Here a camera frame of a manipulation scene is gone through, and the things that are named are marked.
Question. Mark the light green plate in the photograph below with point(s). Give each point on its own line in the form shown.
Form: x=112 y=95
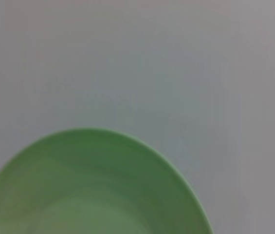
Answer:
x=91 y=185

